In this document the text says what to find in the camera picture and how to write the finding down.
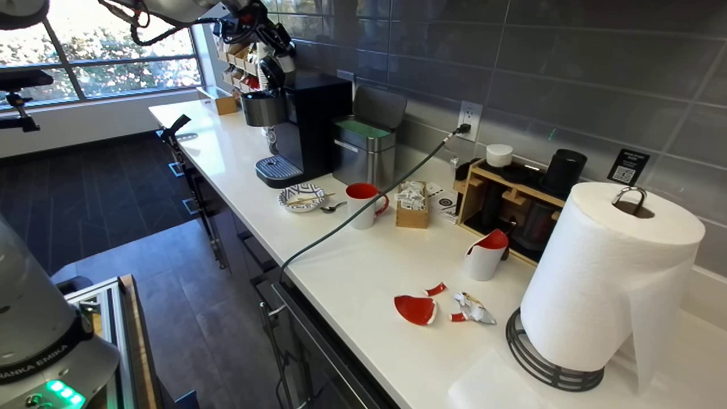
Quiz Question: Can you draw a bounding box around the small brown box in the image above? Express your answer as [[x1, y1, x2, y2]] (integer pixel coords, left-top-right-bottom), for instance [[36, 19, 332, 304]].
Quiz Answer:
[[214, 91, 243, 119]]

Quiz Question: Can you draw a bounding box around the coffee pod carousel rack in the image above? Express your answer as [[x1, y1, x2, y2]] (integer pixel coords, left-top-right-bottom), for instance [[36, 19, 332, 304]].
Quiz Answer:
[[221, 32, 279, 98]]

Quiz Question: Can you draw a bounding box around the black tripod mount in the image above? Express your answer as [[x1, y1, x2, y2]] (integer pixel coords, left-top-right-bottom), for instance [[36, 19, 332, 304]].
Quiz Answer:
[[154, 112, 200, 145]]

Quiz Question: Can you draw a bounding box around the black silver Keurig coffee maker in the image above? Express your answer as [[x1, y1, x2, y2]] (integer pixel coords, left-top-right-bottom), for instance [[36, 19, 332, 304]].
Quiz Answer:
[[238, 68, 355, 192]]

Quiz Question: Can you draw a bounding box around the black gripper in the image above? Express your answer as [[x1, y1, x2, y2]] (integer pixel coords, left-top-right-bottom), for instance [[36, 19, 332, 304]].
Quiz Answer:
[[223, 7, 298, 75]]

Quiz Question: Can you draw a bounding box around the white round cap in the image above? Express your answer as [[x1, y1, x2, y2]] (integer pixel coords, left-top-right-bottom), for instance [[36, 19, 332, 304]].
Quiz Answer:
[[484, 142, 515, 172]]

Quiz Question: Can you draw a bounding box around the large red mug shard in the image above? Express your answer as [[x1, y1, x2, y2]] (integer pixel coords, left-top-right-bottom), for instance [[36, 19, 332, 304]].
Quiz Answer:
[[390, 294, 441, 329]]

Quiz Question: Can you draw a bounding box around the large glass window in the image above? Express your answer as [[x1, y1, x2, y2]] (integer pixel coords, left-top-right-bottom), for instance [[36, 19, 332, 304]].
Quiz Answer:
[[0, 0, 219, 106]]

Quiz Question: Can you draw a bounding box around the long dark power cable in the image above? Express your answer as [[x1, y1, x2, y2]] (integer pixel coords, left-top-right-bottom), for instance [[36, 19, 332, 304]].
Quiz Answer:
[[260, 124, 472, 409]]

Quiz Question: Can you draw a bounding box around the black canister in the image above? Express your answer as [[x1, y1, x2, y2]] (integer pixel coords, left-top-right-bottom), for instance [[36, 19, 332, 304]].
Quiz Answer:
[[544, 149, 591, 202]]

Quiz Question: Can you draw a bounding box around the stainless steel bin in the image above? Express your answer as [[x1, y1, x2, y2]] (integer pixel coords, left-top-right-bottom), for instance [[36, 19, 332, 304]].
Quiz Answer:
[[329, 83, 410, 189]]

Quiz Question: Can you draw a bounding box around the crumpled silver foil wrapper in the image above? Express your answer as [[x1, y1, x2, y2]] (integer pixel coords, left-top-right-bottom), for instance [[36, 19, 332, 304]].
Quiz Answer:
[[449, 289, 500, 327]]

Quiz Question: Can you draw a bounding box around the white mug red interior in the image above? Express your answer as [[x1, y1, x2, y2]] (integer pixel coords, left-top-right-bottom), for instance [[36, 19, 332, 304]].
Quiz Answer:
[[342, 181, 390, 233]]

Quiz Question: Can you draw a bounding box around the white paper towel roll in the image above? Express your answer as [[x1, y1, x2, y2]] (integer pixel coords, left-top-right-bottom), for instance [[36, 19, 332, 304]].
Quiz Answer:
[[517, 181, 709, 395]]

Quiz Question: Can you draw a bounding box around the blue white patterned bowl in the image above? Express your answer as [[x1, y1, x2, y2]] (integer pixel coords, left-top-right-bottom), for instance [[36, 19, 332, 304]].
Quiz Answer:
[[277, 184, 332, 217]]

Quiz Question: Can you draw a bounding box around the wooden countertop organizer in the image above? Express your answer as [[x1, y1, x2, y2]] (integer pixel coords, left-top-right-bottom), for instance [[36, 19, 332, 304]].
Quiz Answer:
[[454, 158, 565, 264]]

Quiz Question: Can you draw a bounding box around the broken white red mug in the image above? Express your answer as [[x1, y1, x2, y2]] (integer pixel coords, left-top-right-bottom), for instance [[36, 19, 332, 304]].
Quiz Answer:
[[461, 227, 512, 284]]

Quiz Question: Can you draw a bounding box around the black QR code sign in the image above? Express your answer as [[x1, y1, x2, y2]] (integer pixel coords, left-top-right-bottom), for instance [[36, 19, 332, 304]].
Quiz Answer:
[[607, 145, 653, 189]]

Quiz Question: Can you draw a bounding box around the aluminium robot cart frame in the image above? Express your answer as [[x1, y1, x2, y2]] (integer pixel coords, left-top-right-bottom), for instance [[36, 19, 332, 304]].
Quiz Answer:
[[63, 273, 165, 409]]

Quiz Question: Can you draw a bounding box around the black wire towel holder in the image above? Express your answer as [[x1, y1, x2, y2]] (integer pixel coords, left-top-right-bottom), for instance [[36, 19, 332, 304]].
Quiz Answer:
[[505, 184, 649, 394]]

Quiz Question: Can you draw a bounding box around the white wall outlet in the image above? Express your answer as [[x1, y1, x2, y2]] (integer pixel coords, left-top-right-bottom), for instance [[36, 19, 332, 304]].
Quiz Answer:
[[454, 100, 484, 143]]

